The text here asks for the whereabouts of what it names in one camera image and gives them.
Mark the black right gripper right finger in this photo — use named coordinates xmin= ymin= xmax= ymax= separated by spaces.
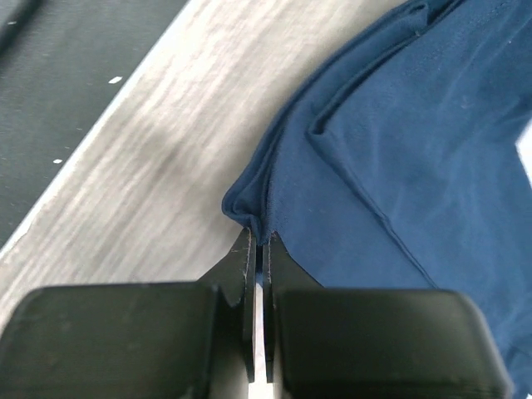
xmin=263 ymin=235 xmax=513 ymax=398

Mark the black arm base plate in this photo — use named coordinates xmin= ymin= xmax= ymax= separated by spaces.
xmin=1 ymin=1 xmax=185 ymax=245

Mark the navy blue t shirt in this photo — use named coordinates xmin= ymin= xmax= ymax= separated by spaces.
xmin=222 ymin=1 xmax=531 ymax=398

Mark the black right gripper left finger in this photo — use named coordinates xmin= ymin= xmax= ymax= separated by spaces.
xmin=1 ymin=229 xmax=257 ymax=398

